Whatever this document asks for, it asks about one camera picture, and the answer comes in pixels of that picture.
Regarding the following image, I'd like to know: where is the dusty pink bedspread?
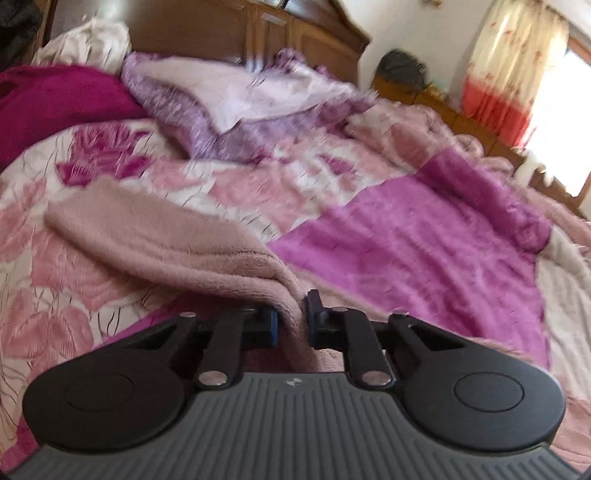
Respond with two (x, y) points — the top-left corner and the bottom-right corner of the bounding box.
(455, 134), (591, 472)

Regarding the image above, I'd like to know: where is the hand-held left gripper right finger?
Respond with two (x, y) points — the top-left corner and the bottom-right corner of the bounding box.
(307, 289), (468, 388)

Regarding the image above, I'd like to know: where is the dark cloth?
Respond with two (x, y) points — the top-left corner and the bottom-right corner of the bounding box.
(0, 0), (43, 71)

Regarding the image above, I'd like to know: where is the floral pink purple quilt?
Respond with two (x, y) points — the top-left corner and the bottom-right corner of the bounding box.
(0, 99), (561, 462)

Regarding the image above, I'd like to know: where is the floral cream red curtain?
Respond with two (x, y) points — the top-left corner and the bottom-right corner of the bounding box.
(461, 0), (571, 149)

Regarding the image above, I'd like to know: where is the dark bag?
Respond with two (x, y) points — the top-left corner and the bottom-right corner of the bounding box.
(376, 49), (428, 92)

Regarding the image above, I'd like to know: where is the white crumpled cloth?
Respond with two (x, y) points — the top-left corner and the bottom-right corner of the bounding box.
(31, 17), (133, 75)

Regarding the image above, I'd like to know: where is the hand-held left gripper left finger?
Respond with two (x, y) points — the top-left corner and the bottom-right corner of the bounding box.
(124, 306), (280, 390)

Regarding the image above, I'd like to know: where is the bright window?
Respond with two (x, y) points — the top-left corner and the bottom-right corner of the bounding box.
(525, 36), (591, 200)

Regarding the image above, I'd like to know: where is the pink fuzzy knit sweater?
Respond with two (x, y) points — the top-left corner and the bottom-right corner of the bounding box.
(44, 178), (352, 374)

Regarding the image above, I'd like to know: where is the purple ruffled bedcover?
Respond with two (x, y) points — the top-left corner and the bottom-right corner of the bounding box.
(120, 48), (377, 163)

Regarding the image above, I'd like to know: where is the magenta blanket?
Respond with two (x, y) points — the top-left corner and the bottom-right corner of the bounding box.
(0, 64), (149, 172)

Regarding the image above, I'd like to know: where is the wooden headboard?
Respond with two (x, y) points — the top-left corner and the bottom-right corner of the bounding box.
(129, 0), (373, 88)

